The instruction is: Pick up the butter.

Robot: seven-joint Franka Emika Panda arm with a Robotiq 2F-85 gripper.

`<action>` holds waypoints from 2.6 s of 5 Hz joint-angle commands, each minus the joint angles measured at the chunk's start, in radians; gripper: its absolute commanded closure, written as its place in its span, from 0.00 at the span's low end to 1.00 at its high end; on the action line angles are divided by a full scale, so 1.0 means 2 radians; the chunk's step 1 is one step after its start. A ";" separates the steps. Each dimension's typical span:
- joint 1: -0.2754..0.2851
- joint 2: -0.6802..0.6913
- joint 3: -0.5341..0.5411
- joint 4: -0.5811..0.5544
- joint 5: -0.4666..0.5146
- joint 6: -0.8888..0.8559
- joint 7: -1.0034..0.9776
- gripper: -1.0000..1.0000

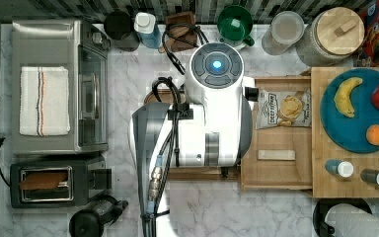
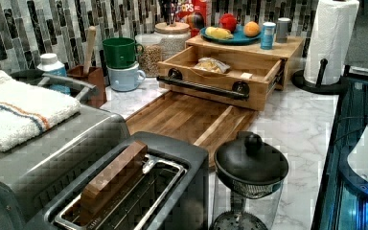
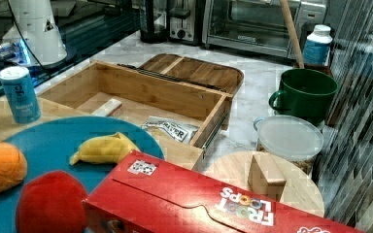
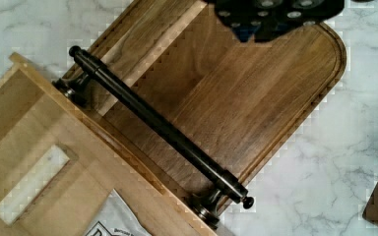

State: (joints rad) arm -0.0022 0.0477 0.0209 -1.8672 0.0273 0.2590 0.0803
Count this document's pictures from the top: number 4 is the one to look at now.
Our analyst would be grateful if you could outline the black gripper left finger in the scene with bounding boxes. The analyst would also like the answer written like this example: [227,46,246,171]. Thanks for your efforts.
[204,0,273,42]

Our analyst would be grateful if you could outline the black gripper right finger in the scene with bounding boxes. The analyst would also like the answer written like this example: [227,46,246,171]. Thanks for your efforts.
[254,0,345,42]

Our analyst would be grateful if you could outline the dark walnut cutting board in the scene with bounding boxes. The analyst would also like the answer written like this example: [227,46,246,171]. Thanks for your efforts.
[81,0,347,210]

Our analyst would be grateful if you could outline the light wooden drawer box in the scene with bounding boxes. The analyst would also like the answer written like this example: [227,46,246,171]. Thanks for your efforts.
[0,53,217,236]

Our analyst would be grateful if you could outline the black metal drawer handle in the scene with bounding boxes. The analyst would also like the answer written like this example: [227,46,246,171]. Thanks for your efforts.
[53,45,254,229]

